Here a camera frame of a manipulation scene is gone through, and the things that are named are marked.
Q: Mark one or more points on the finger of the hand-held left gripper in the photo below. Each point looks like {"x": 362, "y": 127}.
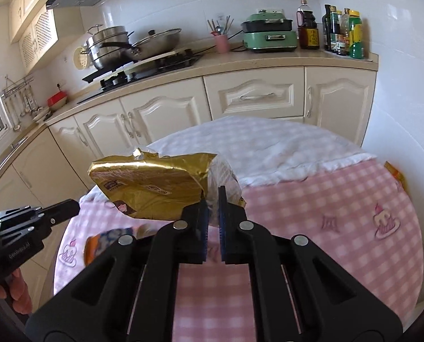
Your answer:
{"x": 64, "y": 209}

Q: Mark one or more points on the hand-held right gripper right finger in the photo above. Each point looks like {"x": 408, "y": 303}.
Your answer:
{"x": 222, "y": 235}

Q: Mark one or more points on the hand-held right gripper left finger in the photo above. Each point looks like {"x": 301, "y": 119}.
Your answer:
{"x": 203, "y": 229}

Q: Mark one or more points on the clear plastic wrapper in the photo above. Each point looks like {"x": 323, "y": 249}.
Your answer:
{"x": 228, "y": 180}

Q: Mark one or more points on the gold snack bag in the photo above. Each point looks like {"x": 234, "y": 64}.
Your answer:
{"x": 155, "y": 178}

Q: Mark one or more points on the person's left hand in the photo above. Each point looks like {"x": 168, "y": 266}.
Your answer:
{"x": 19, "y": 292}

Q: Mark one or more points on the orange blue snack packet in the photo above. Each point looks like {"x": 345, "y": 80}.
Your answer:
{"x": 101, "y": 244}

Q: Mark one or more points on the white cloth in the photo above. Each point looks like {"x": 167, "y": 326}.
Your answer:
{"x": 269, "y": 142}

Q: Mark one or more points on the red bowl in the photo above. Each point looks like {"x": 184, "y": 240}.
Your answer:
{"x": 58, "y": 98}

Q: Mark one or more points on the pink checkered tablecloth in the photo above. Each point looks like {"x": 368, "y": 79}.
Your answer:
{"x": 340, "y": 203}

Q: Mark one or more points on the hanging utensil rack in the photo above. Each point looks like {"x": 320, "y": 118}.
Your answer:
{"x": 19, "y": 89}

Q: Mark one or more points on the cream kitchen base cabinets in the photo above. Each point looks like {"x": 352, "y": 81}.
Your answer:
{"x": 254, "y": 92}

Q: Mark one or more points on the steel steamer pot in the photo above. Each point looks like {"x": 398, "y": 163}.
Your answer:
{"x": 106, "y": 50}

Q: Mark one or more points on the black gas stove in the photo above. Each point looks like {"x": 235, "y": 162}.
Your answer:
{"x": 162, "y": 65}

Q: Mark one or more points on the gold orange packet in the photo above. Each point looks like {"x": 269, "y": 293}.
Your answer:
{"x": 397, "y": 178}

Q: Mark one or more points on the pink utensil holder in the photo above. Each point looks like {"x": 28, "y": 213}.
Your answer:
{"x": 221, "y": 44}

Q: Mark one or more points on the steel wok glass lid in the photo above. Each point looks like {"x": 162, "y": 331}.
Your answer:
{"x": 155, "y": 42}

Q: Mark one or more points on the chopsticks and spoons bundle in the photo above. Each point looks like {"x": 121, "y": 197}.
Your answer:
{"x": 217, "y": 30}

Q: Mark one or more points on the green electric cooker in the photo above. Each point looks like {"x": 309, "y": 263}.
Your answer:
{"x": 269, "y": 39}

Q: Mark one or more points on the large dark oil bottle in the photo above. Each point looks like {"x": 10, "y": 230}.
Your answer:
{"x": 308, "y": 32}

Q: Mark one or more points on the dark green glass bottle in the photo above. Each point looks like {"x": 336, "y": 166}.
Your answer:
{"x": 327, "y": 25}

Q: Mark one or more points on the dark soy sauce bottle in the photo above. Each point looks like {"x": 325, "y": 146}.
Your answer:
{"x": 335, "y": 25}

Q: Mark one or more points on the green yellow bottle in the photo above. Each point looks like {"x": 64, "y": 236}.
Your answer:
{"x": 356, "y": 35}

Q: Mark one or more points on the round yellow wall plate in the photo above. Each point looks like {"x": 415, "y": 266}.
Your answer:
{"x": 78, "y": 58}

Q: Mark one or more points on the cream lattice wall cabinets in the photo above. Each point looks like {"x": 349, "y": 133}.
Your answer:
{"x": 40, "y": 32}

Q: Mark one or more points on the white wall socket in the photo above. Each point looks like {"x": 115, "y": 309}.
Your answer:
{"x": 276, "y": 10}

